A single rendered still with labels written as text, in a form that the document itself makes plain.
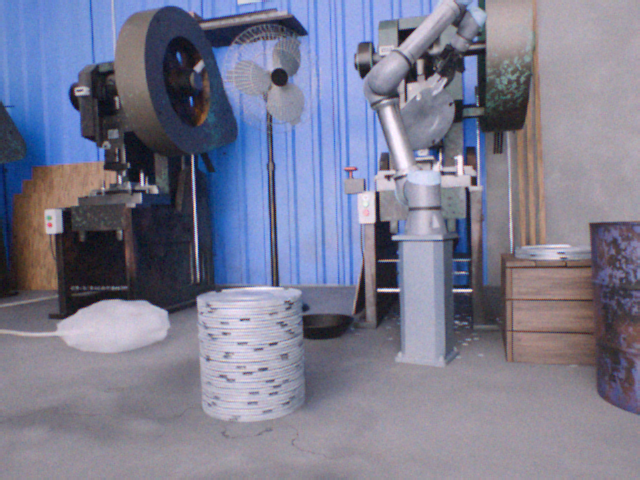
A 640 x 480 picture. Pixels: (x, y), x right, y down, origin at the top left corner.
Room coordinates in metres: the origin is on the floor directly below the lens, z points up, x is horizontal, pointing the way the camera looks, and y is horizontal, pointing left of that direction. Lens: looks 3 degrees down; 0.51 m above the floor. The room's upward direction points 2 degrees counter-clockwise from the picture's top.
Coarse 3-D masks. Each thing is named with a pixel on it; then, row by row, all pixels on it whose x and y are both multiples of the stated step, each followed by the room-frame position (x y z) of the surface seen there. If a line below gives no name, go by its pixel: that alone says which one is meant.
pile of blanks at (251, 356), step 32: (224, 320) 1.28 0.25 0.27; (256, 320) 1.28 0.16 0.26; (288, 320) 1.32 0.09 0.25; (224, 352) 1.29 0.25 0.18; (256, 352) 1.28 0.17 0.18; (288, 352) 1.33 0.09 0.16; (224, 384) 1.28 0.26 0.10; (256, 384) 1.27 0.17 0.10; (288, 384) 1.32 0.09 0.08; (224, 416) 1.28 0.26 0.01; (256, 416) 1.27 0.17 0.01
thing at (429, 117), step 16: (432, 96) 2.16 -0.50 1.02; (448, 96) 2.19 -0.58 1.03; (416, 112) 2.17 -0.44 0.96; (432, 112) 2.21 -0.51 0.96; (448, 112) 2.24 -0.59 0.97; (416, 128) 2.23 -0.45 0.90; (432, 128) 2.26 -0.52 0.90; (448, 128) 2.29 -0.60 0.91; (416, 144) 2.27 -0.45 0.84; (432, 144) 2.31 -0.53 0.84
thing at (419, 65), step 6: (426, 54) 2.50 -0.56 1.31; (420, 60) 2.51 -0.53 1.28; (426, 60) 2.51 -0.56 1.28; (414, 66) 2.53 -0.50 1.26; (420, 66) 2.52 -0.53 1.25; (426, 66) 2.52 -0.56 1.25; (414, 72) 2.54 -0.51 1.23; (420, 72) 2.52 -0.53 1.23; (426, 72) 2.52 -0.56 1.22; (432, 72) 2.55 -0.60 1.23; (414, 78) 2.59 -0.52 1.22; (420, 78) 2.54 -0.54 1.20; (426, 78) 2.55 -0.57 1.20
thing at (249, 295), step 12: (240, 288) 1.55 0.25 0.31; (252, 288) 1.56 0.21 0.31; (264, 288) 1.56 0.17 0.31; (276, 288) 1.54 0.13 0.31; (204, 300) 1.37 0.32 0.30; (216, 300) 1.36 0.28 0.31; (228, 300) 1.35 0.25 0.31; (240, 300) 1.34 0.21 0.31; (252, 300) 1.34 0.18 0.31; (264, 300) 1.33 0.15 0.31; (276, 300) 1.30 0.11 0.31; (288, 300) 1.33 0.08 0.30
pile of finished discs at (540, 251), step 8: (520, 248) 1.93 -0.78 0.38; (528, 248) 1.92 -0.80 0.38; (536, 248) 1.90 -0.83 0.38; (544, 248) 1.83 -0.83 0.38; (552, 248) 1.80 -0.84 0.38; (560, 248) 1.79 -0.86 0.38; (568, 248) 1.79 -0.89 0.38; (576, 248) 1.81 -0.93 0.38; (584, 248) 1.82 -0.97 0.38; (520, 256) 1.83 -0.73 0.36; (528, 256) 1.79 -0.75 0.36; (536, 256) 1.77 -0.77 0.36; (544, 256) 1.74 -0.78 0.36; (552, 256) 1.73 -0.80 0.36; (560, 256) 1.71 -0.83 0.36; (568, 256) 1.71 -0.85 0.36; (576, 256) 1.71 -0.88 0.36; (584, 256) 1.78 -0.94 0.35
